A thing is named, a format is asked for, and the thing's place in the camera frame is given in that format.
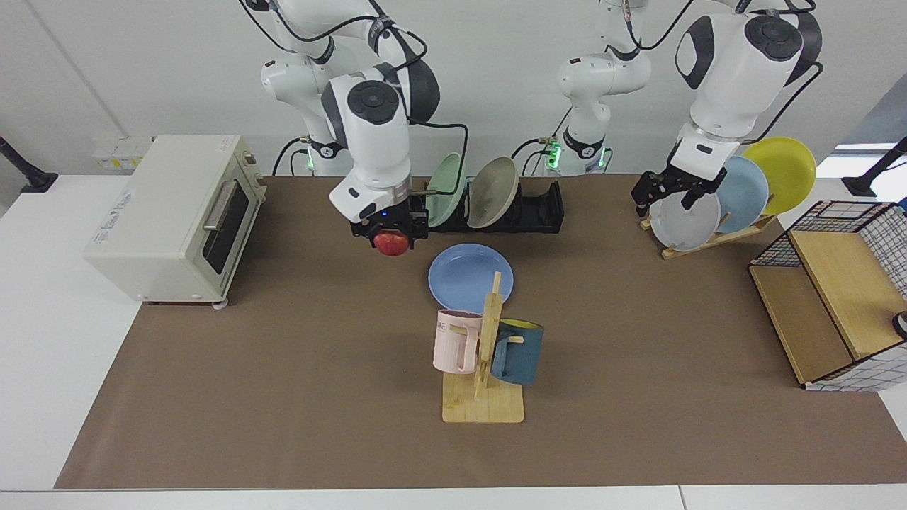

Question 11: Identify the light blue plate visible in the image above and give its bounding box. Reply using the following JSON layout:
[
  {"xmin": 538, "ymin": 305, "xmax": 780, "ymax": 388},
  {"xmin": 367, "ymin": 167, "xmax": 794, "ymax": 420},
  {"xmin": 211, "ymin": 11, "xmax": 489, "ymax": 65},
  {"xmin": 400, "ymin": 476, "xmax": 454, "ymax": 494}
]
[{"xmin": 709, "ymin": 155, "xmax": 770, "ymax": 234}]

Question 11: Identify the wooden plate rack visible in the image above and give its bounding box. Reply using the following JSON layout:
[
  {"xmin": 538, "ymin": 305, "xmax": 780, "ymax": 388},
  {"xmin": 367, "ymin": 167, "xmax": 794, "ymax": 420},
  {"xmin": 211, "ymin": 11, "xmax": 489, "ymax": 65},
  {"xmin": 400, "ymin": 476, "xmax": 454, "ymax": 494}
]
[{"xmin": 640, "ymin": 212, "xmax": 778, "ymax": 260}]

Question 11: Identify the wire basket with wooden floor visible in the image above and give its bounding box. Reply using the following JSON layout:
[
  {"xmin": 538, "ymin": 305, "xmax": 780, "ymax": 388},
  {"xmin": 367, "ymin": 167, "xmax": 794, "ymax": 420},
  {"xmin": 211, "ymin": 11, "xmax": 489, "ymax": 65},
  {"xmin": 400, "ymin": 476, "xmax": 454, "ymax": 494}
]
[{"xmin": 749, "ymin": 200, "xmax": 907, "ymax": 392}]

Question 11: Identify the red yellow apple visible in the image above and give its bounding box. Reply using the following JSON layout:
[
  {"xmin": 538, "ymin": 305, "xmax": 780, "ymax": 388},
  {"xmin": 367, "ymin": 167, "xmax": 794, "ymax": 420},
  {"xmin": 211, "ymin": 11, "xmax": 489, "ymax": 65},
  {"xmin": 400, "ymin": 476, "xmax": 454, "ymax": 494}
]
[{"xmin": 373, "ymin": 230, "xmax": 411, "ymax": 257}]

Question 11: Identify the dark blue cup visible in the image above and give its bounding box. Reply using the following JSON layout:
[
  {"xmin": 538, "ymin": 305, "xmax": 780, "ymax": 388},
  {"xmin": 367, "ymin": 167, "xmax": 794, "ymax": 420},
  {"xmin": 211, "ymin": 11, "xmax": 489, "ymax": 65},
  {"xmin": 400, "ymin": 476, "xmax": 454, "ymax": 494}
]
[{"xmin": 490, "ymin": 319, "xmax": 545, "ymax": 386}]

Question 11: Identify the black base cable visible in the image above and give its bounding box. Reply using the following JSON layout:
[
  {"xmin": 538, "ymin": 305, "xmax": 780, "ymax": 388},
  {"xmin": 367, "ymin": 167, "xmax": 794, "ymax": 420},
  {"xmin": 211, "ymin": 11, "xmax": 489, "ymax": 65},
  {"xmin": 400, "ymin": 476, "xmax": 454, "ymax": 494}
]
[
  {"xmin": 512, "ymin": 106, "xmax": 572, "ymax": 176},
  {"xmin": 273, "ymin": 137, "xmax": 312, "ymax": 176}
]

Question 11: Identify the brown table cloth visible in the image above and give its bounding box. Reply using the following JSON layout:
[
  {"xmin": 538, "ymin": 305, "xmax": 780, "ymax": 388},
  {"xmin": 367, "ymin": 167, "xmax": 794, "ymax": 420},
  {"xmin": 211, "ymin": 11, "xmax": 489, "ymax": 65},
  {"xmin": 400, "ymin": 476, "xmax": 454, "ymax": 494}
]
[{"xmin": 55, "ymin": 174, "xmax": 907, "ymax": 489}]

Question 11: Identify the white wall socket strip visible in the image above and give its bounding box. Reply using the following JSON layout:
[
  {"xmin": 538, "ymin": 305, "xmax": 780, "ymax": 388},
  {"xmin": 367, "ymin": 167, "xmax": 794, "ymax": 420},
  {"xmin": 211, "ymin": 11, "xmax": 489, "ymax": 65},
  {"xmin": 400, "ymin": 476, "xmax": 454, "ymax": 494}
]
[{"xmin": 92, "ymin": 137, "xmax": 153, "ymax": 171}]

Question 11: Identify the beige plate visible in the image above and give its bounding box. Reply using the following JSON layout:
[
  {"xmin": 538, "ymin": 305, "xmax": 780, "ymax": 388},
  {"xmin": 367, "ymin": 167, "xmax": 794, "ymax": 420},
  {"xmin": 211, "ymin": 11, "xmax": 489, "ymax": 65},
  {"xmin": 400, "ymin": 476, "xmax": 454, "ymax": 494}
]
[{"xmin": 467, "ymin": 157, "xmax": 519, "ymax": 229}]

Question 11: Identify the pink cup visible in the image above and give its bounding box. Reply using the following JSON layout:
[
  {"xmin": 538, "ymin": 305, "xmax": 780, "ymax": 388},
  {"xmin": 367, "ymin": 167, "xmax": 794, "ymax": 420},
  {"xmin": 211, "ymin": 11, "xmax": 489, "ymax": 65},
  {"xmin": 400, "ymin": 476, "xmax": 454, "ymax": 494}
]
[{"xmin": 433, "ymin": 309, "xmax": 484, "ymax": 374}]

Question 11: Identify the wooden cup stand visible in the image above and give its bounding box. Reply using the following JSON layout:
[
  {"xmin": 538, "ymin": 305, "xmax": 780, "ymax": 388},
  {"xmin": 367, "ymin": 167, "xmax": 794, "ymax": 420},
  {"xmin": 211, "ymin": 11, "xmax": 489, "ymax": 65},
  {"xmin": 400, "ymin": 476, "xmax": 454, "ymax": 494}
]
[{"xmin": 442, "ymin": 271, "xmax": 525, "ymax": 424}]

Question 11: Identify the pale green plate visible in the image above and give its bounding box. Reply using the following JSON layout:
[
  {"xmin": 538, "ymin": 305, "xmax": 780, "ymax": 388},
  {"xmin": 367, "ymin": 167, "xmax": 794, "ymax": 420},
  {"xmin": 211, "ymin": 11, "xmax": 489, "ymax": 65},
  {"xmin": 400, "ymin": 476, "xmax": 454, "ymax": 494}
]
[{"xmin": 424, "ymin": 153, "xmax": 467, "ymax": 228}]

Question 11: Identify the yellow plate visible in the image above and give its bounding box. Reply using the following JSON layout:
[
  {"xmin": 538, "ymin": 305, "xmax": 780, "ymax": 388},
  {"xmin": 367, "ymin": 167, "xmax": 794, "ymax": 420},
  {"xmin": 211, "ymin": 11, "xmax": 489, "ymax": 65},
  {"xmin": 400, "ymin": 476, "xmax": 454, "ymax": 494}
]
[{"xmin": 742, "ymin": 136, "xmax": 817, "ymax": 216}]

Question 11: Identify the grey plate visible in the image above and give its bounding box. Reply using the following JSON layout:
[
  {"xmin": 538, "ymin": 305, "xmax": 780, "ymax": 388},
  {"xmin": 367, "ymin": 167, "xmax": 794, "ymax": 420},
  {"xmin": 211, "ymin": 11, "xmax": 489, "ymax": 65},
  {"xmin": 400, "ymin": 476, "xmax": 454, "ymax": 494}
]
[{"xmin": 649, "ymin": 186, "xmax": 721, "ymax": 252}]

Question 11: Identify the black dish rack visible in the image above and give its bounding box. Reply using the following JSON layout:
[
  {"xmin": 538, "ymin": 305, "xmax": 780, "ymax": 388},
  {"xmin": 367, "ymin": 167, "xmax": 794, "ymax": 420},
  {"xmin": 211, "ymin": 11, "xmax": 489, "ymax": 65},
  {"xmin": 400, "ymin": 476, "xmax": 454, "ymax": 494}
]
[{"xmin": 402, "ymin": 177, "xmax": 565, "ymax": 234}]

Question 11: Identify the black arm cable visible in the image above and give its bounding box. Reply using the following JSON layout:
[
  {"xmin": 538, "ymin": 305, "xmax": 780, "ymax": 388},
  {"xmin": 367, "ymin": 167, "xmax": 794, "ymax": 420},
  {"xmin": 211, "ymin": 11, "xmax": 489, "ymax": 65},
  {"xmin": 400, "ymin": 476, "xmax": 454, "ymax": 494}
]
[
  {"xmin": 751, "ymin": 60, "xmax": 824, "ymax": 146},
  {"xmin": 407, "ymin": 120, "xmax": 470, "ymax": 210}
]

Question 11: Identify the black stand foot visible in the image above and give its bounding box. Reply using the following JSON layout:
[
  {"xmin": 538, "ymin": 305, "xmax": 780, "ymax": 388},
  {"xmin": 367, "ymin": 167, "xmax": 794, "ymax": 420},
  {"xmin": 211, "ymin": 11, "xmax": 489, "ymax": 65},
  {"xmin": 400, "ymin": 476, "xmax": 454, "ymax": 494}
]
[
  {"xmin": 0, "ymin": 136, "xmax": 59, "ymax": 193},
  {"xmin": 841, "ymin": 137, "xmax": 907, "ymax": 198}
]

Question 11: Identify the pale toaster oven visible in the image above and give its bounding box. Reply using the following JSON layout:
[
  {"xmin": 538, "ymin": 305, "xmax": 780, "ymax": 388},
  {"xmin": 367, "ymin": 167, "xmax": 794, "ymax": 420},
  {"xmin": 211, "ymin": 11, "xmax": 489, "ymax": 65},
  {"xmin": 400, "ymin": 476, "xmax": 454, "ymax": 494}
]
[{"xmin": 84, "ymin": 135, "xmax": 266, "ymax": 307}]

